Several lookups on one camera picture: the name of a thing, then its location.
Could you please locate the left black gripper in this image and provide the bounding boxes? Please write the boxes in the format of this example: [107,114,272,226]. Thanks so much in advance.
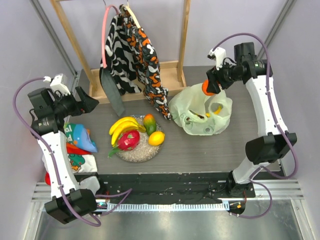
[51,86,98,119]

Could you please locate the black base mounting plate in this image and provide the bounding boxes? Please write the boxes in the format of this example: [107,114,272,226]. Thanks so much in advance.
[98,172,256,205]

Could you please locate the yellow fake banana bunch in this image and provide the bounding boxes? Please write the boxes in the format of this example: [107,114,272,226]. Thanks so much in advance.
[109,116,146,147]

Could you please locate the dark fake grapes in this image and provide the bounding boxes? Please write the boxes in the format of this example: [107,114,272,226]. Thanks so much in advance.
[194,113,205,119]

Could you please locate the wooden clothes hanger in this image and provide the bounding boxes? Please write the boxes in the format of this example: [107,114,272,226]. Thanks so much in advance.
[123,3,141,29]

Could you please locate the white slotted cable duct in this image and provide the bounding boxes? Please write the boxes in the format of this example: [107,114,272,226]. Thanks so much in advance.
[42,201,230,212]

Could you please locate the orange fake orange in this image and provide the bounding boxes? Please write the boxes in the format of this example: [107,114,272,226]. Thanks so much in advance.
[201,79,215,96]

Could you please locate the colourful cartoon print cloth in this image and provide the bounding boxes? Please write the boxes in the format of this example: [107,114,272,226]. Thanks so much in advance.
[41,123,99,186]

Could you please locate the orange grey camouflage garment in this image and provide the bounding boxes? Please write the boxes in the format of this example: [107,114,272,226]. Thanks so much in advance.
[119,4,172,120]

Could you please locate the glass plate with rice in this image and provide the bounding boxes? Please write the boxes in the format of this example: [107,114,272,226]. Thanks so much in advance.
[112,115,164,163]

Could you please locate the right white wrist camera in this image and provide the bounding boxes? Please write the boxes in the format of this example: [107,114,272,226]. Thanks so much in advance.
[207,47,227,70]

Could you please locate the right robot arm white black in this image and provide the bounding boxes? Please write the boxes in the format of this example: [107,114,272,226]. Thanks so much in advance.
[202,42,297,198]

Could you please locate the wooden clothes rack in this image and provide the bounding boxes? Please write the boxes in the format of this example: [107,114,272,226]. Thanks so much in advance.
[49,0,191,104]

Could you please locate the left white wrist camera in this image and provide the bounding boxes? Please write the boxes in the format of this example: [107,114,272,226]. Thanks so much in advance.
[43,73,71,96]

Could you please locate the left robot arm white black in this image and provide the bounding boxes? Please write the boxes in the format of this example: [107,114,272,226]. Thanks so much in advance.
[28,86,107,224]

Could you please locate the black white zebra garment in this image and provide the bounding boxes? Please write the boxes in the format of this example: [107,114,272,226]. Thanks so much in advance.
[98,13,143,118]

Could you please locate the red fake dragon fruit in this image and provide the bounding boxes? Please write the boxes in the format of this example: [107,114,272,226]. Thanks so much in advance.
[108,130,140,158]

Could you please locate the green red fake mango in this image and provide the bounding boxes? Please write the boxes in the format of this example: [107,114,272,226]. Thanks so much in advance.
[143,114,157,136]

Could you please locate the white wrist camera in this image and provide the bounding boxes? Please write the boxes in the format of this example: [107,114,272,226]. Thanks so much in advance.
[43,73,71,96]
[207,47,227,70]

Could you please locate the yellow fake lemon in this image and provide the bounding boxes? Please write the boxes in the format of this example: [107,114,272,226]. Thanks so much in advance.
[148,131,165,146]

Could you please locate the pink clothes hanger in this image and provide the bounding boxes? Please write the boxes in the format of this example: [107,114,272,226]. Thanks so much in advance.
[101,4,119,69]

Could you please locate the green avocado print plastic bag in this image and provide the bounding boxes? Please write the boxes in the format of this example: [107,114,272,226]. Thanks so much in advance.
[168,83,233,136]

